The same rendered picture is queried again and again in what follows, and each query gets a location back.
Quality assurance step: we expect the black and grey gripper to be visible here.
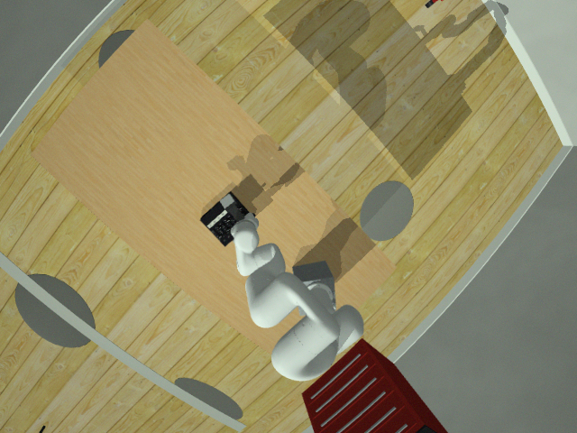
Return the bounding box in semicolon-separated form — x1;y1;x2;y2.
231;212;259;236

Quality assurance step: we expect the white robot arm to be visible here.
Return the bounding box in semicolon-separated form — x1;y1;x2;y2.
220;194;364;381

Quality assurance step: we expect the black lighting desk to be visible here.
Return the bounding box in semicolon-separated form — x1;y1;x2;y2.
200;192;250;247

